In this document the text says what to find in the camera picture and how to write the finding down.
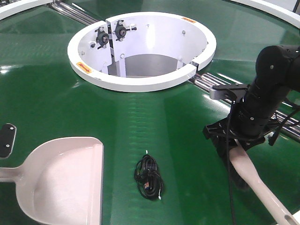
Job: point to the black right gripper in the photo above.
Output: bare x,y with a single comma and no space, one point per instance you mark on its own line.
239,126

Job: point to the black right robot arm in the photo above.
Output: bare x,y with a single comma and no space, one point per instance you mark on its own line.
277,73

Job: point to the left black bearing mount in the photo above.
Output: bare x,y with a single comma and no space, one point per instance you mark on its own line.
102,37

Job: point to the black bearing mount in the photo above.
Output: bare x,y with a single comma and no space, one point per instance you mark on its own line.
121,30
102,37

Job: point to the right black bearing mount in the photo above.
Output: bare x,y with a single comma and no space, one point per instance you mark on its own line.
121,30

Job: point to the white outer rim left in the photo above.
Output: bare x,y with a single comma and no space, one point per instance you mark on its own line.
19,6

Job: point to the front orange arrow sticker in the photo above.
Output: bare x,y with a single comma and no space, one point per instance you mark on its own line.
84,67

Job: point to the rear chrome conveyor rollers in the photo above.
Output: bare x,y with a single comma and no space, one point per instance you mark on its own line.
73,12

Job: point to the rear orange arrow sticker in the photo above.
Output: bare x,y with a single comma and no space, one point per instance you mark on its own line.
188,19

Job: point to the white rim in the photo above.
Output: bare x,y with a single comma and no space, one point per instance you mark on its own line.
272,9
19,6

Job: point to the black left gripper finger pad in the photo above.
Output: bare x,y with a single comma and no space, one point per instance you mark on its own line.
7,139

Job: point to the beige plastic dustpan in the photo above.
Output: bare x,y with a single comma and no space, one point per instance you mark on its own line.
60,182

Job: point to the orange arrow sticker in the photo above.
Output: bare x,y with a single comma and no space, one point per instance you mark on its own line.
84,67
188,19

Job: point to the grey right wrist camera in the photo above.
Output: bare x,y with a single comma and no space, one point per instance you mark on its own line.
233,92

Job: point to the beige hand broom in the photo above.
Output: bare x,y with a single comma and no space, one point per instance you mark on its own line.
247,171

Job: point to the white outer rim right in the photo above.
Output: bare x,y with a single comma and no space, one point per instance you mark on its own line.
272,9

